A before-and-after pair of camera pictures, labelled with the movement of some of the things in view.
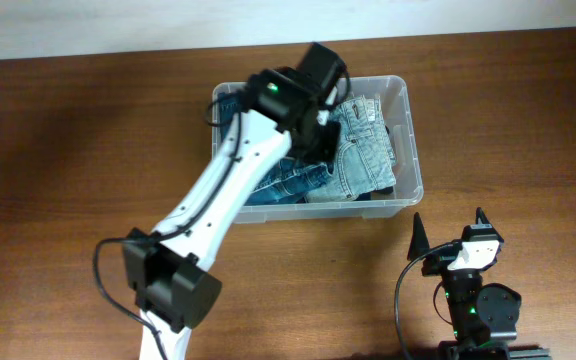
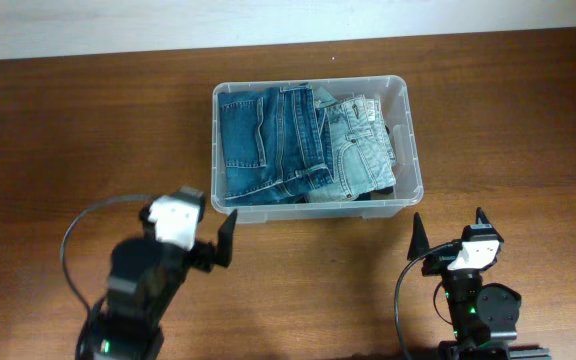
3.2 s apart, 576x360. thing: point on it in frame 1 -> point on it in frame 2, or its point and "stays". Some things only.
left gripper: x=329 y=150 -> x=211 y=252
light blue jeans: x=365 y=159 stays
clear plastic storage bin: x=373 y=170 stays
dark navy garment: x=367 y=195 stays
